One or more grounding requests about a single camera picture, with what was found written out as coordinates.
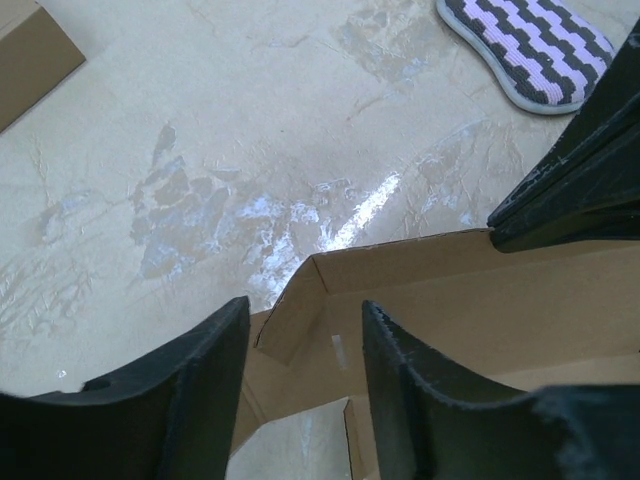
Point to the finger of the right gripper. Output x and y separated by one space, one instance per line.
616 88
597 199

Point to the purple black striped sponge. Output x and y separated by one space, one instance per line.
546 58

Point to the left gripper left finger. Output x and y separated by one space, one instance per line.
169 414

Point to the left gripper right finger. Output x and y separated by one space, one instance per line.
436 419

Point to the large folded cardboard box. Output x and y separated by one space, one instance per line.
36 56

